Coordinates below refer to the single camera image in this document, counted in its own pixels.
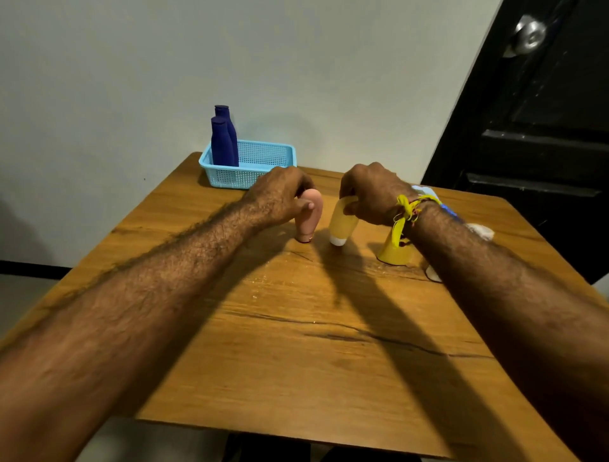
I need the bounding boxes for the person's left hand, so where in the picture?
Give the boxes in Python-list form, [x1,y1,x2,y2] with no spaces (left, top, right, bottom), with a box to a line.
[243,166,316,228]

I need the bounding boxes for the person's right hand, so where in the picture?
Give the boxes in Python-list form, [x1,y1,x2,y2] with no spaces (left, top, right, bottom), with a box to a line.
[339,162,420,227]

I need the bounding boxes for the pink plastic bottle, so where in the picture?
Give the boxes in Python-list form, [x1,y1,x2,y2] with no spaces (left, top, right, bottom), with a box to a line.
[294,188,324,244]

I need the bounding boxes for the yellow bottle with white cap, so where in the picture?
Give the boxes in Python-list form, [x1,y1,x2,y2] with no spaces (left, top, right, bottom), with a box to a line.
[329,195,360,247]

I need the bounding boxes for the person's right forearm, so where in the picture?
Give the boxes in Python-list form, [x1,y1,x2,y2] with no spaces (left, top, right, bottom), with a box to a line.
[408,201,609,462]

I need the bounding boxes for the person's left forearm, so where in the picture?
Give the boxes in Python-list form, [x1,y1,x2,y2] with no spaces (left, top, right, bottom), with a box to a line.
[0,199,269,462]

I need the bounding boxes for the yellow thread wristband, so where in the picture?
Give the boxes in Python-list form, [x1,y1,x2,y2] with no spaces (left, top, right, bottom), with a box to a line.
[391,194,443,249]

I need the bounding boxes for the light blue plastic basket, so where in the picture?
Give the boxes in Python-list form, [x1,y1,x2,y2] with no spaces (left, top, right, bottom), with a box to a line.
[198,139,298,190]

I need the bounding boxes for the yellow plastic bottle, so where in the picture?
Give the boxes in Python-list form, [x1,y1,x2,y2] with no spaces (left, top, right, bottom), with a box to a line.
[377,223,416,266]

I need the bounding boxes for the blue and white bottle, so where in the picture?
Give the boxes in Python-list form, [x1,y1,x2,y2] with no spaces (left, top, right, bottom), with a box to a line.
[411,185,461,221]

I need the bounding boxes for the dark blue plastic bottle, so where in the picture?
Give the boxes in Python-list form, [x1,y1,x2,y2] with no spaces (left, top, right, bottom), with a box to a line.
[214,105,240,167]
[210,116,236,167]

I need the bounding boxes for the black door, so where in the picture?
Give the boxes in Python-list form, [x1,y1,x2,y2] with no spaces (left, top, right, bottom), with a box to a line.
[421,0,609,285]

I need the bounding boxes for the silver door knob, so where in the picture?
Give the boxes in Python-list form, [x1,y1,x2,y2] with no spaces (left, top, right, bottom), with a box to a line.
[503,14,547,59]

